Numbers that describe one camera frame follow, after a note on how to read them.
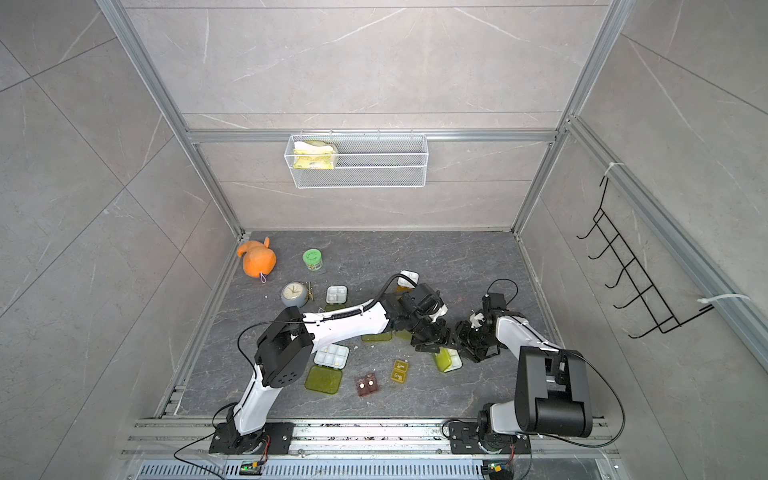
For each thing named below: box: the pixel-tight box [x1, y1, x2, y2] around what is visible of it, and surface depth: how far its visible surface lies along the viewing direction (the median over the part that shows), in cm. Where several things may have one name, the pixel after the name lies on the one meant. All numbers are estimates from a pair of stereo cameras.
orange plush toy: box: [236, 236, 277, 279], surface depth 104 cm
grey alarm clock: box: [281, 281, 315, 308], surface depth 99 cm
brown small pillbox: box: [356, 374, 379, 396], surface depth 83 cm
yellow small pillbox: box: [390, 359, 409, 384], surface depth 84 cm
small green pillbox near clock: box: [324, 284, 350, 312], surface depth 102 cm
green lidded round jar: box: [302, 248, 323, 271], surface depth 109 cm
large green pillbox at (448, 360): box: [433, 346, 463, 373], surface depth 86 cm
